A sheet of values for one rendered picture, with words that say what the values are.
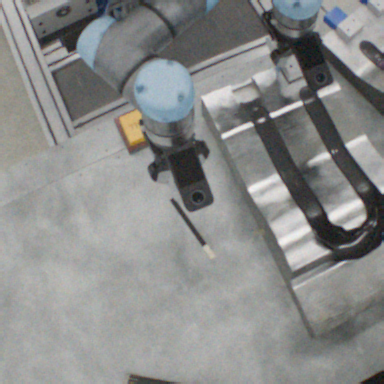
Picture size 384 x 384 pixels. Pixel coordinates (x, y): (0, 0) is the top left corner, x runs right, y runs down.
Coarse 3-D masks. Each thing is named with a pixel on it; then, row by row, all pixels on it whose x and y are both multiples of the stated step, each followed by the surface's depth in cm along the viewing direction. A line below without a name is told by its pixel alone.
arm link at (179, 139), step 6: (144, 126) 100; (192, 126) 100; (150, 132) 99; (186, 132) 99; (192, 132) 102; (156, 138) 100; (162, 138) 99; (168, 138) 99; (174, 138) 99; (180, 138) 100; (186, 138) 102; (162, 144) 102; (168, 144) 101; (174, 144) 102
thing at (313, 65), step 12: (312, 36) 111; (300, 48) 112; (312, 48) 112; (300, 60) 113; (312, 60) 113; (324, 60) 113; (312, 72) 114; (324, 72) 114; (312, 84) 114; (324, 84) 114
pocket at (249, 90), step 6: (252, 78) 133; (240, 84) 135; (246, 84) 135; (252, 84) 136; (234, 90) 135; (240, 90) 136; (246, 90) 136; (252, 90) 136; (258, 90) 135; (234, 96) 135; (240, 96) 135; (246, 96) 135; (252, 96) 135; (240, 102) 135
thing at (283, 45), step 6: (264, 12) 116; (270, 12) 116; (264, 18) 116; (270, 18) 116; (264, 24) 120; (270, 24) 115; (270, 30) 116; (276, 30) 115; (276, 36) 115; (282, 36) 115; (288, 36) 109; (306, 36) 109; (282, 42) 116; (288, 42) 115; (282, 48) 116; (288, 48) 115; (282, 54) 117; (288, 54) 118
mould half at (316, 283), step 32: (224, 96) 133; (288, 96) 132; (320, 96) 132; (224, 128) 131; (288, 128) 131; (352, 128) 131; (256, 160) 130; (320, 160) 129; (256, 192) 128; (320, 192) 125; (352, 192) 123; (288, 224) 122; (352, 224) 121; (288, 256) 120; (320, 256) 120; (288, 288) 131; (320, 288) 126; (352, 288) 125; (320, 320) 124
